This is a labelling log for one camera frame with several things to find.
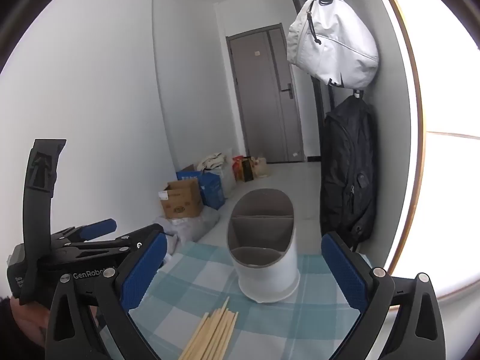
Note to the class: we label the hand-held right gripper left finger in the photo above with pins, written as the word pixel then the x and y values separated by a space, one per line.
pixel 144 270

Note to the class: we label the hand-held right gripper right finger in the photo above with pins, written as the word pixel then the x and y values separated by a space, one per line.
pixel 343 273

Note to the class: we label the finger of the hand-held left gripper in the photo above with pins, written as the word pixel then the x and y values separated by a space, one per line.
pixel 101 228
pixel 112 247

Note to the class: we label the white grey utensil holder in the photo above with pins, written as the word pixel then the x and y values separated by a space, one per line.
pixel 270 277

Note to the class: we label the pile of wooden chopsticks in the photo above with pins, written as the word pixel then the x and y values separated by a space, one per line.
pixel 210 337

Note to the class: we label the white shoulder bag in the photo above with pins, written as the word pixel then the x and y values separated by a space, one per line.
pixel 330 41

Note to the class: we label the person's left forearm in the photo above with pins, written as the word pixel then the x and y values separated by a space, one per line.
pixel 7 333

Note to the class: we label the person's left hand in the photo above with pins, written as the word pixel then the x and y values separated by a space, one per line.
pixel 28 318

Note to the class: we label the teal checked tablecloth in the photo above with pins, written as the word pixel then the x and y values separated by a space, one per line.
pixel 180 292

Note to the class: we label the white plastic bag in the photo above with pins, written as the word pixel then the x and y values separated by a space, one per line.
pixel 191 228

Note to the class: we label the brown cardboard box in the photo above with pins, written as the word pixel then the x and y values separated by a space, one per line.
pixel 182 200

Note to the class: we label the blue cardboard box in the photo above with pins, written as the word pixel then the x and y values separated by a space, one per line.
pixel 213 191

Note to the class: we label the black backpack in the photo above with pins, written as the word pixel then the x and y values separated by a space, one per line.
pixel 348 165

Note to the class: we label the beige tote bag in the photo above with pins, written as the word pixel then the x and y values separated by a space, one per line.
pixel 213 161

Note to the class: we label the clear bag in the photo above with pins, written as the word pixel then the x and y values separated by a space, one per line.
pixel 261 167

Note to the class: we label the red yellow snack bag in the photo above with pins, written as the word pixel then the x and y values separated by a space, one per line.
pixel 237 167

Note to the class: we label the dark yellow box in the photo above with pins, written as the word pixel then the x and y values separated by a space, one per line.
pixel 247 170

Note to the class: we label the grey door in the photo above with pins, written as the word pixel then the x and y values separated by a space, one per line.
pixel 262 101

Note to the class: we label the wooden window frame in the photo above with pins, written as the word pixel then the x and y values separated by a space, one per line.
pixel 450 134

